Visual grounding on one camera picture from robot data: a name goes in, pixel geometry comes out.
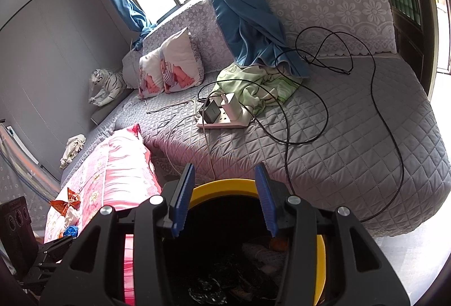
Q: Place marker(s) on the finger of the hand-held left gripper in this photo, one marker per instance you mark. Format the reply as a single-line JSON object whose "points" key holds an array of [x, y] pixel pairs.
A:
{"points": [[56, 246], [44, 269]]}

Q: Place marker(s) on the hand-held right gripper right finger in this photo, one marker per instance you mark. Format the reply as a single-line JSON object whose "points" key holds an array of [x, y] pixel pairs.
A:
{"points": [[264, 200]]}

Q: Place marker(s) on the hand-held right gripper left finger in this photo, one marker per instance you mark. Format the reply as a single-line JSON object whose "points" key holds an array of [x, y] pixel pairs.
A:
{"points": [[183, 200]]}

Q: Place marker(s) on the white tissue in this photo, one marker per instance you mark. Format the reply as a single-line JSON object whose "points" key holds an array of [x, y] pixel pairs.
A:
{"points": [[72, 216]]}

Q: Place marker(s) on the yellow trash bin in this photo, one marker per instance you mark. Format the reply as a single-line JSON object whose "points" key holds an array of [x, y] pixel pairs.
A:
{"points": [[225, 188]]}

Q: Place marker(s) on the orange snack wrapper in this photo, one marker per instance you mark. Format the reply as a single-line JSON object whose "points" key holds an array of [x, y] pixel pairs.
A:
{"points": [[278, 244], [65, 203]]}

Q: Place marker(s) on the black bin liner bag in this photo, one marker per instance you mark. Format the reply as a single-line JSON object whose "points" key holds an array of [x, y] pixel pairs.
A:
{"points": [[225, 221]]}

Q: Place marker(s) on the black plastic bag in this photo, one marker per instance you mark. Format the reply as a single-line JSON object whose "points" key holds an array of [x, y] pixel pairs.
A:
{"points": [[211, 288]]}

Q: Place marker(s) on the blue plastic wrapper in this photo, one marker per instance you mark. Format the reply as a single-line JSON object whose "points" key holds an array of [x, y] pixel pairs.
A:
{"points": [[71, 232]]}

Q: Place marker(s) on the pink floral bed sheet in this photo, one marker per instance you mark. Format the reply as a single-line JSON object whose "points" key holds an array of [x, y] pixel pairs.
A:
{"points": [[116, 165]]}

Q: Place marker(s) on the white power strip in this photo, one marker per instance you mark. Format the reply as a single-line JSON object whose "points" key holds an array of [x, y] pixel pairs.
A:
{"points": [[229, 122]]}

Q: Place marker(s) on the beige crumpled cloth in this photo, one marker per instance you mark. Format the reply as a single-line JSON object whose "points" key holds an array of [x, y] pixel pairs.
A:
{"points": [[72, 149]]}

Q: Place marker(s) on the black charger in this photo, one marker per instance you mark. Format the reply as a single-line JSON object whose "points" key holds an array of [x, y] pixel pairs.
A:
{"points": [[210, 112]]}

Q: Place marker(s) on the grey quilted sofa cover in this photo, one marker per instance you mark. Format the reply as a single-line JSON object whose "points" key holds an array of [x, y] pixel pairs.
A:
{"points": [[352, 151]]}

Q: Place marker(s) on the white charger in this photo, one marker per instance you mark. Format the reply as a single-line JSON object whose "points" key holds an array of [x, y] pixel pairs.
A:
{"points": [[230, 103]]}

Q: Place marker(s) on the green cloth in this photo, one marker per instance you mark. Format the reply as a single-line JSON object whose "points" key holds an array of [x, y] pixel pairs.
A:
{"points": [[260, 87]]}

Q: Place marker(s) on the small baby print pillow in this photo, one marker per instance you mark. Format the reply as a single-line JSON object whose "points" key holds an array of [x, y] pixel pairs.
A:
{"points": [[149, 77]]}

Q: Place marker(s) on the large baby print pillow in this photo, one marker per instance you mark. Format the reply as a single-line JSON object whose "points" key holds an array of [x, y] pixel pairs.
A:
{"points": [[181, 62]]}

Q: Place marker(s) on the white tiger plush toy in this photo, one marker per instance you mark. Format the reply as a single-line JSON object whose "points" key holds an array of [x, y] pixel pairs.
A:
{"points": [[109, 84]]}

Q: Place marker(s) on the grey cushion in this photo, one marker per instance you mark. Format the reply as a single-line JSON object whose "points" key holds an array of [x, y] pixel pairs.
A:
{"points": [[131, 66]]}

